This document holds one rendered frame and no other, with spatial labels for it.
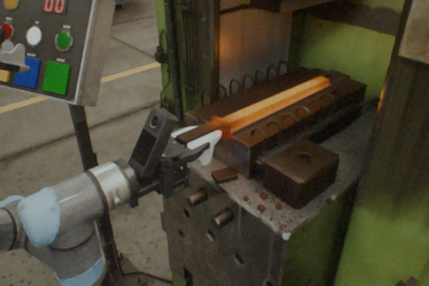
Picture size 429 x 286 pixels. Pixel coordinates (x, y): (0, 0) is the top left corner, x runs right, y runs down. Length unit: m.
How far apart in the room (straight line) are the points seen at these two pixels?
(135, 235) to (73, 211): 1.34
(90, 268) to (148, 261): 1.14
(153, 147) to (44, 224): 0.19
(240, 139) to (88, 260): 0.33
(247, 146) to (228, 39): 0.33
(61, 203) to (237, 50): 0.59
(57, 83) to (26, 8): 0.23
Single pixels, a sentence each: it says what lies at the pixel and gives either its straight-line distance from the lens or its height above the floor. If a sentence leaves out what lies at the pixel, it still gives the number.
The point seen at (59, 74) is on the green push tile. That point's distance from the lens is 0.99.
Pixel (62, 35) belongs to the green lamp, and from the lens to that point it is 1.01.
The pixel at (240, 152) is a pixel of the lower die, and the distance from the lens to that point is 0.72.
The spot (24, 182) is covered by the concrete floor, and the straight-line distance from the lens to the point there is 2.43.
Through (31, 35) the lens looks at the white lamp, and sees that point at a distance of 1.08.
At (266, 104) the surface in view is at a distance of 0.80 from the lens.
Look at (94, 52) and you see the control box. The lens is 0.99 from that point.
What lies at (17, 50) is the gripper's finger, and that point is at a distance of 0.88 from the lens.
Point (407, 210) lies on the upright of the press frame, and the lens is 0.73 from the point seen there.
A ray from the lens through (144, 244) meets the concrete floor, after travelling 1.86.
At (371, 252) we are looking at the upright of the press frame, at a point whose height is 0.78.
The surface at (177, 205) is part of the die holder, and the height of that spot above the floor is 0.77.
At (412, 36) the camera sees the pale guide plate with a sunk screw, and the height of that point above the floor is 1.22.
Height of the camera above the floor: 1.37
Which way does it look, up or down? 31 degrees down
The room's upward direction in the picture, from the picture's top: straight up
